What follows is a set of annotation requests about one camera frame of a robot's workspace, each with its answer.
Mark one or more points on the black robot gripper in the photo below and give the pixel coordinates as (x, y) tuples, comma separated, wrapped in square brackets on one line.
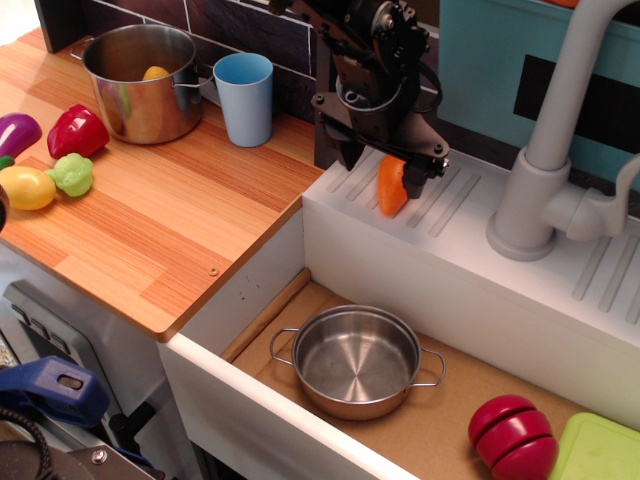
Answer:
[(367, 108)]

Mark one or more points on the orange toy carrot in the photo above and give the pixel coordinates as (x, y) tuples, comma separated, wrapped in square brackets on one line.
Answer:
[(391, 192)]

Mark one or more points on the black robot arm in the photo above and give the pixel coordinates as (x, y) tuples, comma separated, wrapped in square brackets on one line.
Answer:
[(374, 34)]

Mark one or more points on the small steel pan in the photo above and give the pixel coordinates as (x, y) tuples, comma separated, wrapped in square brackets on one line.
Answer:
[(357, 362)]

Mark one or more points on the tall steel stock pot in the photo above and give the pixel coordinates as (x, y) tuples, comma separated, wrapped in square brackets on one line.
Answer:
[(144, 112)]

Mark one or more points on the teal box with black patch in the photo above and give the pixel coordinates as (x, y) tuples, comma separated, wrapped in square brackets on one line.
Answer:
[(496, 59)]

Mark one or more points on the light blue plastic cup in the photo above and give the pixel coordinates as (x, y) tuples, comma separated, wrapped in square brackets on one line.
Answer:
[(244, 82)]

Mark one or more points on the grey toy faucet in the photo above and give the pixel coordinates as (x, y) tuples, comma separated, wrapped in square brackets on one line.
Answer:
[(538, 199)]

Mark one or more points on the yellow toy corn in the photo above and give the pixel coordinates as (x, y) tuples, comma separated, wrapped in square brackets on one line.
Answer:
[(155, 73)]

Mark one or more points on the white toy sink unit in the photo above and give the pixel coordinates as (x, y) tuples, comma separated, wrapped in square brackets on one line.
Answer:
[(562, 331)]

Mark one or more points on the red toy bell pepper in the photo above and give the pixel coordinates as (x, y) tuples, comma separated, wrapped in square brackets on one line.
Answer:
[(78, 130)]

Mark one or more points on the red wooden toy apple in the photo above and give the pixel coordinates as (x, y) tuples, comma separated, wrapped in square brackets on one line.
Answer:
[(513, 438)]

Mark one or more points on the green toy lettuce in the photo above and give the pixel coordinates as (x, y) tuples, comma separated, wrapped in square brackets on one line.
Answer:
[(73, 174)]

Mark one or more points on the grey toy oven front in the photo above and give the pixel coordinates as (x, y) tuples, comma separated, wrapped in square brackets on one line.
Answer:
[(125, 363)]

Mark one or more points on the yellow toy lemon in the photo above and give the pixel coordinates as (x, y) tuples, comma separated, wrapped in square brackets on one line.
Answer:
[(27, 188)]

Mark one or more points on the green plastic cutting board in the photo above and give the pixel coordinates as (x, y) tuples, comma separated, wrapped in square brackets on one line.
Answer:
[(593, 447)]

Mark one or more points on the purple toy eggplant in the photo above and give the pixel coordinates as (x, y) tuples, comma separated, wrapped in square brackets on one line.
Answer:
[(18, 132)]

